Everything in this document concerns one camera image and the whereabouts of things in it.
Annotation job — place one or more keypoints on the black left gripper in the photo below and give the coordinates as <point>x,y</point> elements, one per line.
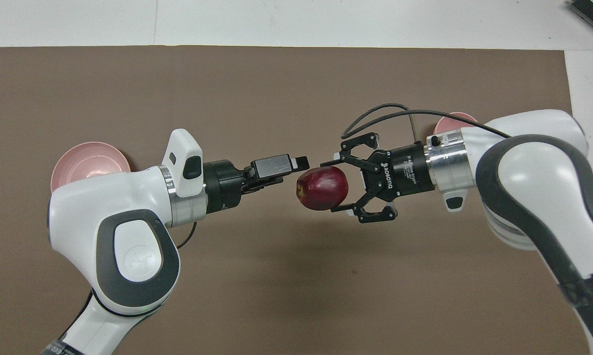
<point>225,187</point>

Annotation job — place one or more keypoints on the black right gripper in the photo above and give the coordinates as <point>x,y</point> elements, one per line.
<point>405,170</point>

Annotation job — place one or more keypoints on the dark red apple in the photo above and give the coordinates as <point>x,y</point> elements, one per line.
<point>322,188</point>

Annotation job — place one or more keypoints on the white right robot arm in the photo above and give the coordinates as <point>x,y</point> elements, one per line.
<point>533,182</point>

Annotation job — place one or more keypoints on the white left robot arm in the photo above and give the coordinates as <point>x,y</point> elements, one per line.
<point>79,217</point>

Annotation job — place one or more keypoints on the pink bowl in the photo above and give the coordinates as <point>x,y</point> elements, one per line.
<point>444,125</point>

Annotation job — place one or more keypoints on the pink plate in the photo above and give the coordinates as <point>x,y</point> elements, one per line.
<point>87,160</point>

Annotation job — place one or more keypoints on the brown table mat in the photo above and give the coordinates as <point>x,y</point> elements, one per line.
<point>277,276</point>

